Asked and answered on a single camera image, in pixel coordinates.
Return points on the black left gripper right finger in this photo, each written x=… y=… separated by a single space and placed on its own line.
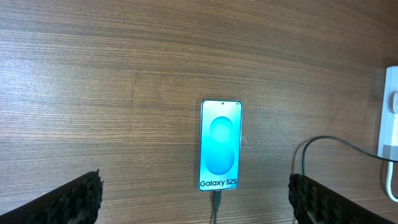
x=314 y=203

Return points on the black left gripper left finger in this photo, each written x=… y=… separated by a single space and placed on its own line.
x=77 y=201

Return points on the smartphone with light screen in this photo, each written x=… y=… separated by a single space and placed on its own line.
x=221 y=124

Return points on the white charger adapter plug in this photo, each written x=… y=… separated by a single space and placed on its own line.
x=394 y=102

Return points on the white power strip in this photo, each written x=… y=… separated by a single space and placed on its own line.
x=387 y=144

